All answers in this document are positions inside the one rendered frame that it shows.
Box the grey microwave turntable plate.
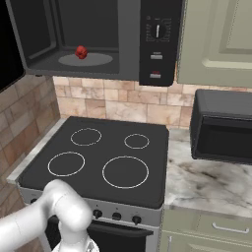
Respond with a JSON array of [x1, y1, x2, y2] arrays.
[[58, 52, 114, 68]]

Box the black open microwave oven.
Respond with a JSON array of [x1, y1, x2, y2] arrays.
[[5, 0, 185, 88]]

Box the black oven door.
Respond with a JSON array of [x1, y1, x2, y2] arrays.
[[44, 216, 156, 252]]

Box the sage green base cupboard door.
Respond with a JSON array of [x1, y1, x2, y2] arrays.
[[158, 230, 252, 252]]

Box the black microwave door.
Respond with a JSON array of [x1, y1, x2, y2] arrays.
[[0, 0, 26, 94]]

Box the black glass hob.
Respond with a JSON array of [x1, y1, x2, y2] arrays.
[[17, 115, 170, 210]]

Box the red bell pepper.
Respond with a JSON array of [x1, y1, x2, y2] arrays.
[[75, 45, 89, 60]]

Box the silver oven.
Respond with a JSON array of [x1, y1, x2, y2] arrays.
[[18, 186, 164, 252]]

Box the black toaster oven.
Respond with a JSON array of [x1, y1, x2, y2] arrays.
[[189, 89, 252, 165]]

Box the sage green drawer front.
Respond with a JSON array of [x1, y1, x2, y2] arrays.
[[194, 212, 252, 246]]

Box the sage green wall cupboard door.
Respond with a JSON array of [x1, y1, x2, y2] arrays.
[[176, 0, 252, 89]]

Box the silver drawer handle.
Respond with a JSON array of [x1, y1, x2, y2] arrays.
[[212, 221, 251, 235]]

